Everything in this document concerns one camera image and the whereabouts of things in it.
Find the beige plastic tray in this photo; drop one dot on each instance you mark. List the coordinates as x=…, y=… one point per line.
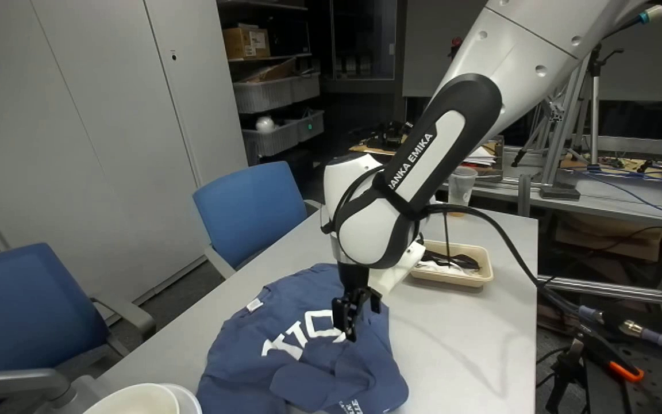
x=460, y=278

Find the clear plastic cup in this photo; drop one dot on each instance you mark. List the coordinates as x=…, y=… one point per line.
x=465, y=184

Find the grey plastic storage bin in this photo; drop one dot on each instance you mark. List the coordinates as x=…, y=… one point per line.
x=286, y=135
x=277, y=93

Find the dark glass door cabinet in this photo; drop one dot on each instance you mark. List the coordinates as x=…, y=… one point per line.
x=362, y=47

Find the small black tripod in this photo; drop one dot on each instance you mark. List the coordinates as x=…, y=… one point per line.
x=563, y=376

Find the blue printed t-shirt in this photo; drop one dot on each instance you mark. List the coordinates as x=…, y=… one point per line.
x=286, y=376

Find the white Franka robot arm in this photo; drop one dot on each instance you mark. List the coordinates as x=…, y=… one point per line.
x=423, y=153

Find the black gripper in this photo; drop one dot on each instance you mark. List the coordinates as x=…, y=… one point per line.
x=355, y=281

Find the small white round object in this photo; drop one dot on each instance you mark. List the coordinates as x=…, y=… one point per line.
x=265, y=125

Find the flat cardboard pile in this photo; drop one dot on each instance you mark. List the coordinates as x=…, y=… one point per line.
x=377, y=146

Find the dark metal shelf unit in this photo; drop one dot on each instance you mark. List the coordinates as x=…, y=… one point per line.
x=299, y=31

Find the blue office chair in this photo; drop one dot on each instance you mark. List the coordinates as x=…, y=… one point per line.
x=252, y=208
x=23, y=312

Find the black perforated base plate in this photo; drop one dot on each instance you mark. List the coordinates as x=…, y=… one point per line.
x=654, y=394

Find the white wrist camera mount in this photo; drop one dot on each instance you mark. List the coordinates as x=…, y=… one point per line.
x=401, y=268

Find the white cabinet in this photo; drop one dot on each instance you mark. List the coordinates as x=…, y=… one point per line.
x=78, y=115

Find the white bowl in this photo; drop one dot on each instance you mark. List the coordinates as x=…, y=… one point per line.
x=143, y=400

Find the aluminium rail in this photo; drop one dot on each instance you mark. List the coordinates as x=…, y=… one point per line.
x=637, y=292

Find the black plastic utensils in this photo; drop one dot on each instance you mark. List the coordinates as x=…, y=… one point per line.
x=459, y=258

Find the brown cardboard box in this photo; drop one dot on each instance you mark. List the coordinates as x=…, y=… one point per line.
x=245, y=41

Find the aluminium frame struts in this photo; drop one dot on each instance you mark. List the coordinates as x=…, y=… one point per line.
x=563, y=128

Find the white paper stack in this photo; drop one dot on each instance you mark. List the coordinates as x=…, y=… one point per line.
x=484, y=156

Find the grey workbench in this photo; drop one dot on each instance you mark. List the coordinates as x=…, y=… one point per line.
x=615, y=195

